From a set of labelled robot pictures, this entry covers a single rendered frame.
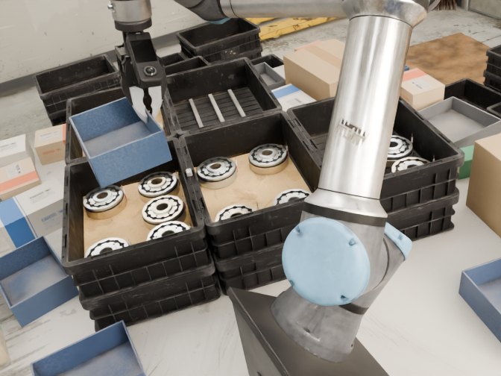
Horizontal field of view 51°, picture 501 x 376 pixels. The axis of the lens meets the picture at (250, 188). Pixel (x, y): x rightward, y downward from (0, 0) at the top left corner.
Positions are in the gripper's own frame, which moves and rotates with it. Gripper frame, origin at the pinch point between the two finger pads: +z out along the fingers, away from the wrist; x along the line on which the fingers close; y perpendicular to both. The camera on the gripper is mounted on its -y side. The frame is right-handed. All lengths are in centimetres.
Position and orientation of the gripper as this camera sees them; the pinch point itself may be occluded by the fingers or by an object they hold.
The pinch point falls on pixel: (149, 118)
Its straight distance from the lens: 113.5
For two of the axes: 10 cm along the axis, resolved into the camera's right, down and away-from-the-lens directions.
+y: -4.1, -5.1, 7.6
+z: 0.2, 8.3, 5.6
